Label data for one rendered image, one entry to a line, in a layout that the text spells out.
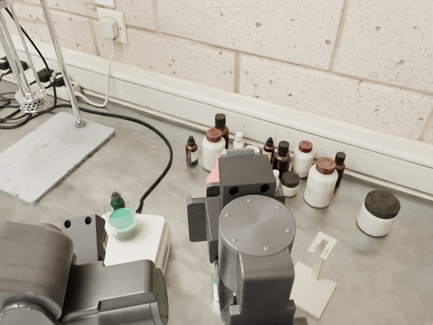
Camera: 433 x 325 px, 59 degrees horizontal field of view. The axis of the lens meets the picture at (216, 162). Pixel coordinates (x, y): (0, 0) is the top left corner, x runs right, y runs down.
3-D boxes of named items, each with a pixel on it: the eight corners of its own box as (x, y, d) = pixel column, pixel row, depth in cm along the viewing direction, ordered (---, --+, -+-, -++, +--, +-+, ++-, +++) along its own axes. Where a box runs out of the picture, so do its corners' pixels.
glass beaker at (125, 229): (136, 247, 66) (129, 217, 61) (106, 244, 67) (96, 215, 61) (145, 220, 71) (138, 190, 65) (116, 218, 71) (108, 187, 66)
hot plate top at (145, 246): (152, 275, 63) (151, 272, 62) (82, 269, 64) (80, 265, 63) (166, 218, 72) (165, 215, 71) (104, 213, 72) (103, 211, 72)
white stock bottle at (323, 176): (313, 211, 83) (323, 176, 76) (298, 193, 87) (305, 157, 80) (336, 203, 85) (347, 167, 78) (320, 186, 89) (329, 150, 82)
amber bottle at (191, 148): (183, 162, 95) (182, 138, 90) (189, 155, 97) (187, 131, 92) (195, 166, 94) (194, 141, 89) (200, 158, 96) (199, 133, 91)
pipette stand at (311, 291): (318, 319, 65) (334, 280, 57) (277, 294, 69) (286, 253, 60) (336, 285, 70) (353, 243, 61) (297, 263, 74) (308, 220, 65)
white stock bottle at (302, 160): (314, 173, 92) (321, 145, 86) (301, 181, 90) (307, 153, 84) (299, 162, 95) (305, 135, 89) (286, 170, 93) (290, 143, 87)
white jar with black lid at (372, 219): (386, 242, 77) (397, 219, 72) (352, 229, 80) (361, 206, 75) (392, 219, 82) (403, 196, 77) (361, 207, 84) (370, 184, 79)
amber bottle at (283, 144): (282, 182, 90) (287, 151, 83) (268, 175, 91) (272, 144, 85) (290, 173, 92) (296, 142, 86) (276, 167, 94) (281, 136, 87)
